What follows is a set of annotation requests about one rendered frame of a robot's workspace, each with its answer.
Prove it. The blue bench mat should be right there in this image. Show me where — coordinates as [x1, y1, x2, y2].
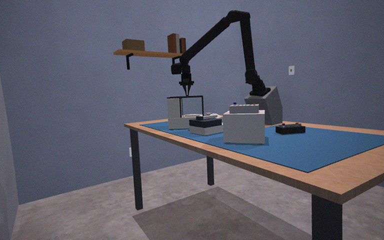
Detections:
[140, 121, 384, 173]

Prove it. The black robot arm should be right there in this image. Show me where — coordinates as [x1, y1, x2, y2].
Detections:
[171, 10, 271, 97]

